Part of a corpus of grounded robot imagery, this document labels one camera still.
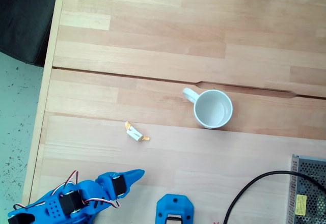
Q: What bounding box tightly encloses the white orange caramel sweet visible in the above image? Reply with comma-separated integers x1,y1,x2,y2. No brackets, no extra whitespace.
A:
124,121,151,142

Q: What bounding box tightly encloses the white ceramic mug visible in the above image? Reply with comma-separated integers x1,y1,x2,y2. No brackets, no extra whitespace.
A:
181,87,234,130

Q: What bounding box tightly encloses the blue printed base part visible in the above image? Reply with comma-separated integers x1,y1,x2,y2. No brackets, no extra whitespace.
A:
155,193,195,224

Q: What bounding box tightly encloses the light wooden board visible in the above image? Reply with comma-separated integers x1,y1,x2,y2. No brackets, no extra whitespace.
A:
30,113,326,224

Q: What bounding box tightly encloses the perforated metal power supply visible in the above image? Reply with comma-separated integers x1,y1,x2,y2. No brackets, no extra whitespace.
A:
287,154,326,224

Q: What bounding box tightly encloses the black fabric seat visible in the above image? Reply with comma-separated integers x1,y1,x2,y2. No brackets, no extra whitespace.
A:
0,0,60,68

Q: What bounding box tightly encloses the red white black servo cable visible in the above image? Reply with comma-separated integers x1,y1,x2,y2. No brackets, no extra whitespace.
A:
49,170,79,197
12,201,46,211
84,197,121,209

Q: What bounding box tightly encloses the thick black cable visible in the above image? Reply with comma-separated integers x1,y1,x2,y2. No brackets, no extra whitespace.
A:
223,170,326,224

